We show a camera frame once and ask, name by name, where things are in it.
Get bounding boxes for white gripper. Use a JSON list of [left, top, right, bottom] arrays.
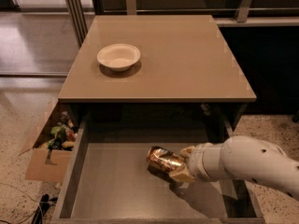
[[169, 143, 218, 183]]

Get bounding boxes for orange soda can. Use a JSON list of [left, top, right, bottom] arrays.
[[147, 147, 185, 174]]

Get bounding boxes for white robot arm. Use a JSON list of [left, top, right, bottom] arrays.
[[169, 135, 299, 200]]

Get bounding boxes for open grey top drawer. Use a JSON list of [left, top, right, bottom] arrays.
[[50, 120, 265, 224]]

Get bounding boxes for grey cabinet with top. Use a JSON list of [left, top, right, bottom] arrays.
[[58, 15, 256, 127]]

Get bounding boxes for snack items in box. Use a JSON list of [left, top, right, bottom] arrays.
[[39, 111, 78, 151]]

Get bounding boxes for white paper bowl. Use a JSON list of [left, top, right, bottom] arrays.
[[97, 44, 141, 72]]

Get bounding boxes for cardboard box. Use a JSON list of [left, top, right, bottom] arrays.
[[19, 99, 72, 182]]

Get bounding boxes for metal railing with wood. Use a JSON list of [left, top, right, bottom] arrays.
[[65, 0, 299, 43]]

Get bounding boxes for black cables on floor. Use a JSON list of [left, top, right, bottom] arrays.
[[0, 182, 59, 224]]

